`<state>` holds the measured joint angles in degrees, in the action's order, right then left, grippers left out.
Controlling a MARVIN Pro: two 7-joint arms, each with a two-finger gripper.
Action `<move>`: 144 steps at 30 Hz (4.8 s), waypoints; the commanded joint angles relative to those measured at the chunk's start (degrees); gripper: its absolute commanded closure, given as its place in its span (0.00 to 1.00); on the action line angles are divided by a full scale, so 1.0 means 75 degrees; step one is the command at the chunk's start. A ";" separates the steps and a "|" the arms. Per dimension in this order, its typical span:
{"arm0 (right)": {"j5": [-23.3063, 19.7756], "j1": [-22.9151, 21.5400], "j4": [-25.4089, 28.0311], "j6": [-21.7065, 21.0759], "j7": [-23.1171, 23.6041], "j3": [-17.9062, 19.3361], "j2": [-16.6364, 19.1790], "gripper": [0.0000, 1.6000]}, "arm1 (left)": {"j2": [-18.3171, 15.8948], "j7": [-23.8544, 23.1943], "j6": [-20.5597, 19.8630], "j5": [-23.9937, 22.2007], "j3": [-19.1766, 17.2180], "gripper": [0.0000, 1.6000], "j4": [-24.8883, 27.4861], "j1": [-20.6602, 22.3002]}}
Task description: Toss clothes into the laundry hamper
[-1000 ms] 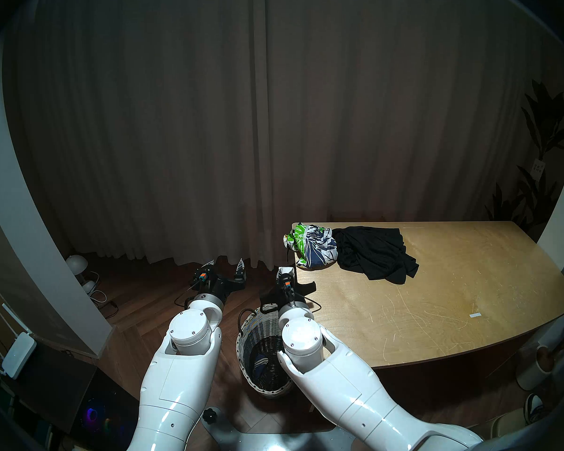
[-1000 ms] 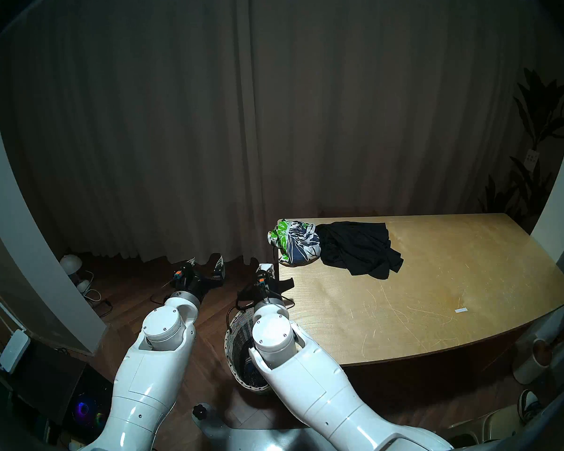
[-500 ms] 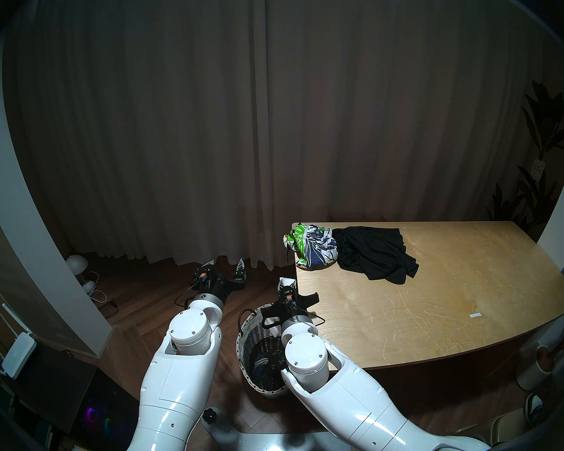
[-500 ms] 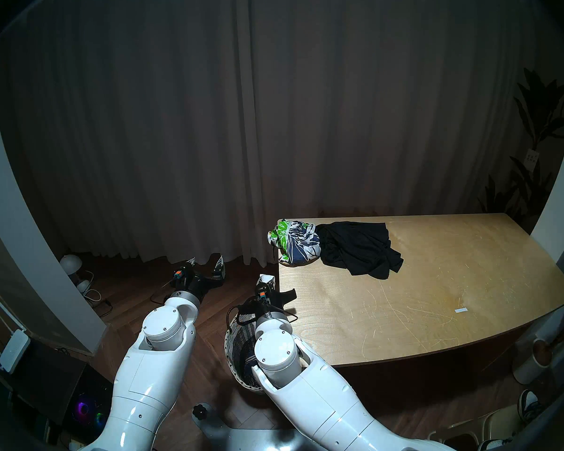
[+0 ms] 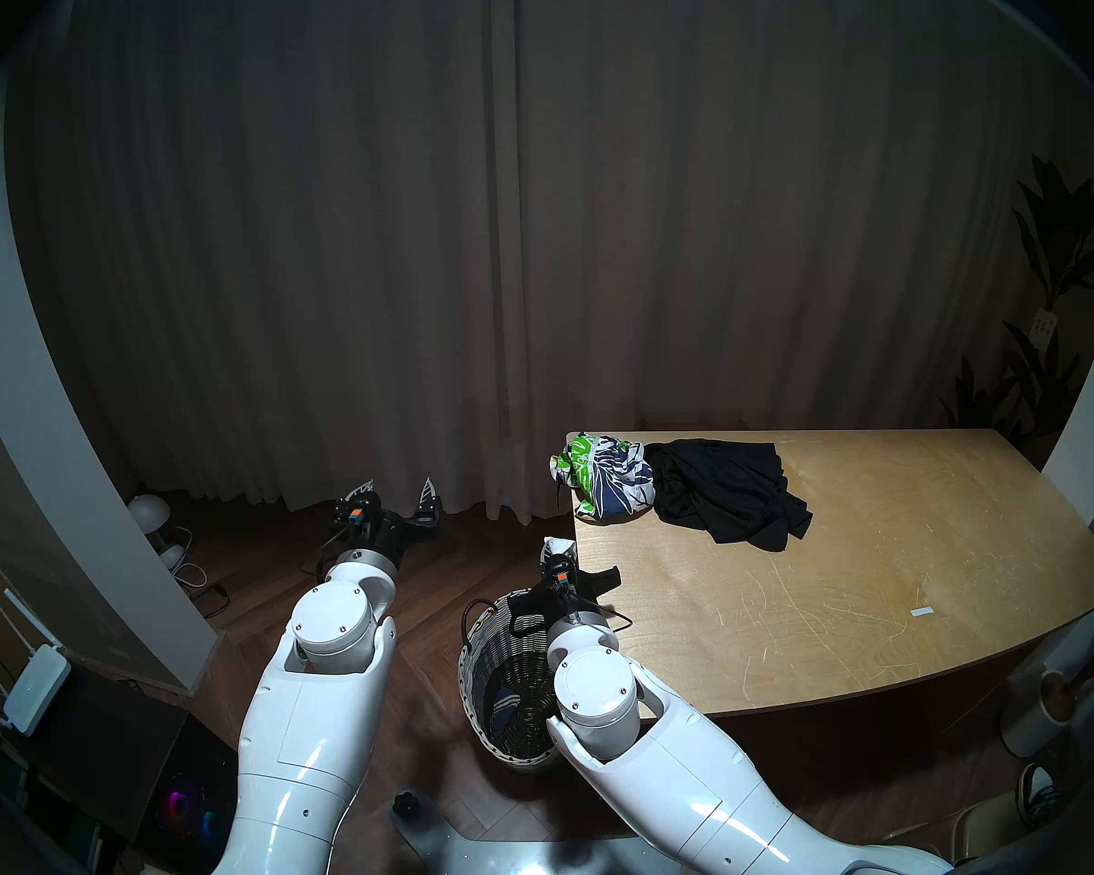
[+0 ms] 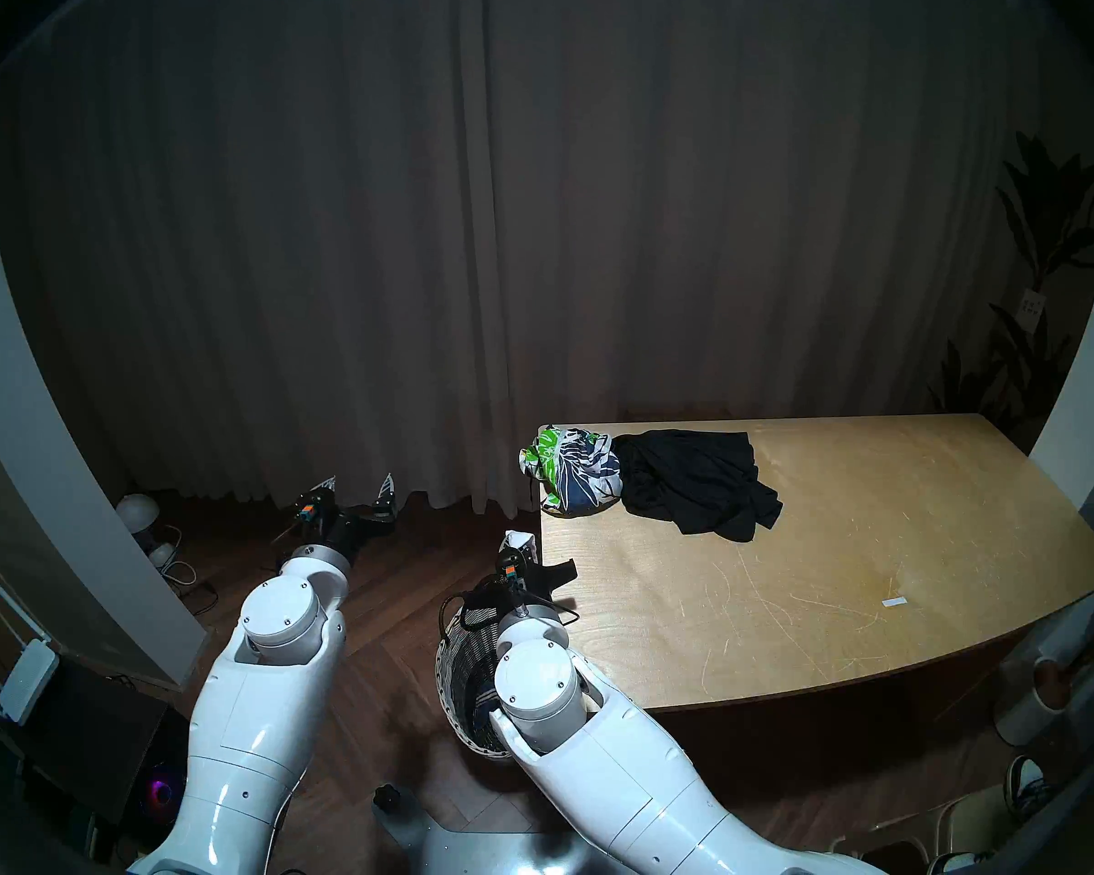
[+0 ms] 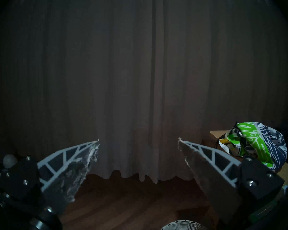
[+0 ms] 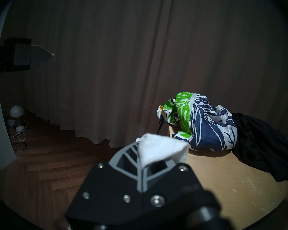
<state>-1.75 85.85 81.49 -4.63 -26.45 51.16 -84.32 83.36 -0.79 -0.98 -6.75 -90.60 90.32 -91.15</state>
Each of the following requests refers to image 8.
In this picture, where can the grey pleated curtain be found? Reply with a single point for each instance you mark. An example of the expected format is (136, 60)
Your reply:
(134, 64)

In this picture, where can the white mushroom lamp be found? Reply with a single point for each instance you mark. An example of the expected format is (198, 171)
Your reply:
(16, 111)

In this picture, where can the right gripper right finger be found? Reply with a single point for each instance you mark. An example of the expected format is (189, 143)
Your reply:
(175, 198)

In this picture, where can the green navy leaf-print garment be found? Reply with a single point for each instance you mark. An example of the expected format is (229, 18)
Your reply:
(206, 126)

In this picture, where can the black garment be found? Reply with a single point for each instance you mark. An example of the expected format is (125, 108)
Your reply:
(261, 145)

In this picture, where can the small white cloth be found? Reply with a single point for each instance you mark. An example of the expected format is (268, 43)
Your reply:
(160, 148)

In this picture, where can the round white power adapter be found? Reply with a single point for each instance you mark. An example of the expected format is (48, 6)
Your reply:
(20, 129)

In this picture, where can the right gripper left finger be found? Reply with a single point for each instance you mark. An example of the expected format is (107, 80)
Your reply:
(110, 196)

